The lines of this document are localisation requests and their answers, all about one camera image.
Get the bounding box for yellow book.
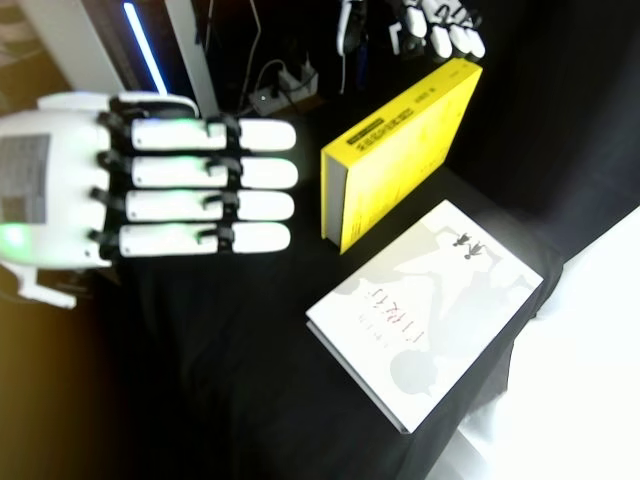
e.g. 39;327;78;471
319;60;485;256

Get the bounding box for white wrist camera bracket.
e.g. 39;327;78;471
388;22;426;58

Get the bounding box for white plug adapter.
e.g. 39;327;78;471
278;53;320;92

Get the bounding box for grey power strip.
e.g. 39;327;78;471
248;74;321;114

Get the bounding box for white device with blue light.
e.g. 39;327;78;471
19;0;221;119

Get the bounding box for black table cloth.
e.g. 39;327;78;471
89;0;640;480

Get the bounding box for white book with grey print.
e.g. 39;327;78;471
304;199;545;435

